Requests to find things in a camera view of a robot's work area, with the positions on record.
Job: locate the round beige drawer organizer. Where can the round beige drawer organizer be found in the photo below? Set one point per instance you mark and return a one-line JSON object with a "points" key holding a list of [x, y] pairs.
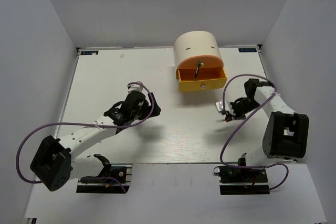
{"points": [[194, 47]]}

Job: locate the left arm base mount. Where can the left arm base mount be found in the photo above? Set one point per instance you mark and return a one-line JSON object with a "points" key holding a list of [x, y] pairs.
{"points": [[113, 179]]}

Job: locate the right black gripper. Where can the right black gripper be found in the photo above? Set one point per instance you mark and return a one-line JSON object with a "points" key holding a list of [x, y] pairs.
{"points": [[235, 115]]}

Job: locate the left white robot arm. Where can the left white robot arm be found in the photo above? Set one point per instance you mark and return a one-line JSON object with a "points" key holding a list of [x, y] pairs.
{"points": [[58, 160]]}

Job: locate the yellow drawer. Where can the yellow drawer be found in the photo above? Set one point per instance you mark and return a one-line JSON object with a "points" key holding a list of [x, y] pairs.
{"points": [[206, 79]]}

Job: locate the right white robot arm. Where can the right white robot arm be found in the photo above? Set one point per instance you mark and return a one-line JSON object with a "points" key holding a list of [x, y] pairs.
{"points": [[286, 133]]}

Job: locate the green ink pen refill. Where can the green ink pen refill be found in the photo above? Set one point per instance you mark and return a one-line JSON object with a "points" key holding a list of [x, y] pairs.
{"points": [[199, 64]]}

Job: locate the blue table label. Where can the blue table label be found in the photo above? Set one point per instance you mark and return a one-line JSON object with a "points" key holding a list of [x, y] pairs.
{"points": [[89, 52], [247, 49]]}

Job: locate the left blue table label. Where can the left blue table label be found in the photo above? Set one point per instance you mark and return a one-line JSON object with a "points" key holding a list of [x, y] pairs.
{"points": [[89, 52]]}

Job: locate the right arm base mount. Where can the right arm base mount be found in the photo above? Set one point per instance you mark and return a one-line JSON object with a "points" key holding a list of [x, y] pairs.
{"points": [[234, 181]]}

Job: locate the right blue table label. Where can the right blue table label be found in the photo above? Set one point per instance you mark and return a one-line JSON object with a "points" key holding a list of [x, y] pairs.
{"points": [[247, 49]]}

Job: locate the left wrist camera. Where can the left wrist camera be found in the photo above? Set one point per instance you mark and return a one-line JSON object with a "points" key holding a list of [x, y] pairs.
{"points": [[136, 86]]}

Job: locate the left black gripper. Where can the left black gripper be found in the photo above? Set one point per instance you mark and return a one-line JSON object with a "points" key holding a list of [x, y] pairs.
{"points": [[148, 109]]}

